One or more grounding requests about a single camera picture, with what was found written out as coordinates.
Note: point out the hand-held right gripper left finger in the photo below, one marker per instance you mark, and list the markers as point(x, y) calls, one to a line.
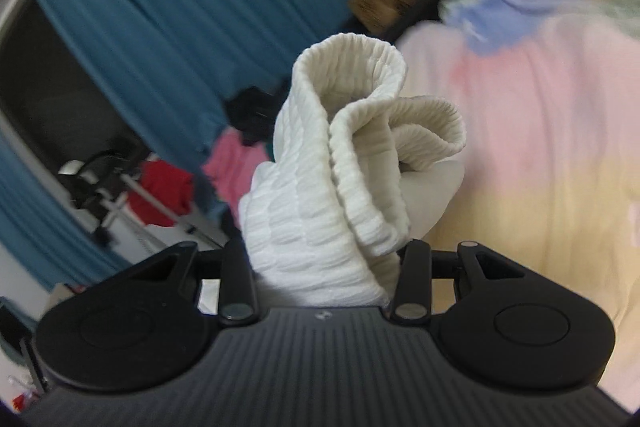
point(234, 259)

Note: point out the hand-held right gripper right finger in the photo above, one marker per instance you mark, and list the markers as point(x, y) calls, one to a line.
point(415, 259)

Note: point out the white striped-trim garment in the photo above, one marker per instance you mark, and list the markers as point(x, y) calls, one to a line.
point(310, 187)

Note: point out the black clothes pile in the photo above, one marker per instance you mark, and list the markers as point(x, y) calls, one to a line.
point(252, 109)

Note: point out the pink garment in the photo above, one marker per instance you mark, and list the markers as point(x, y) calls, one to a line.
point(235, 167)

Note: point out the red garment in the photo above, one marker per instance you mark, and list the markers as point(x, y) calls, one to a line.
point(162, 192)

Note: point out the garment steamer stand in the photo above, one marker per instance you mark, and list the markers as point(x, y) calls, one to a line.
point(110, 194)

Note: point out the pastel tie-dye bed blanket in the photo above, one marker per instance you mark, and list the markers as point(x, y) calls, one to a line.
point(540, 132)

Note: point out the blue curtain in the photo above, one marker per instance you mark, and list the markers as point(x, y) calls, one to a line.
point(40, 227)
point(190, 17)

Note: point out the dark window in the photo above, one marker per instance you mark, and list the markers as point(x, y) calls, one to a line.
point(55, 97)

